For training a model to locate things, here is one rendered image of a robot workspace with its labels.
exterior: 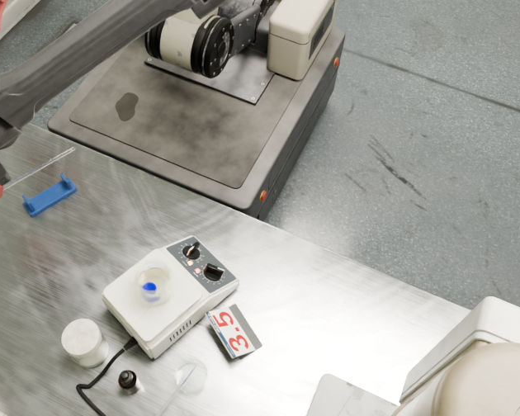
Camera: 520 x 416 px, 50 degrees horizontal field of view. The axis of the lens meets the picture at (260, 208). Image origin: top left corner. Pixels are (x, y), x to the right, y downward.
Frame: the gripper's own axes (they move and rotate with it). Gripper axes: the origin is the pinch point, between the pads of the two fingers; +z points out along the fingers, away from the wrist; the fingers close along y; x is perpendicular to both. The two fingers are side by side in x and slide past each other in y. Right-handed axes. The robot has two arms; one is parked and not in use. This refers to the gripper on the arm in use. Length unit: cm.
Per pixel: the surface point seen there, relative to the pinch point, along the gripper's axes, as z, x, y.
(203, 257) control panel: 6.0, 22.3, 30.1
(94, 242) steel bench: 9.8, 9.2, 13.2
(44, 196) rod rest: 8.7, 6.9, -0.6
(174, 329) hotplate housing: 3.5, 10.4, 38.6
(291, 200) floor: 85, 79, -2
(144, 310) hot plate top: 1.2, 8.3, 33.9
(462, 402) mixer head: -51, 15, 71
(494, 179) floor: 86, 145, 39
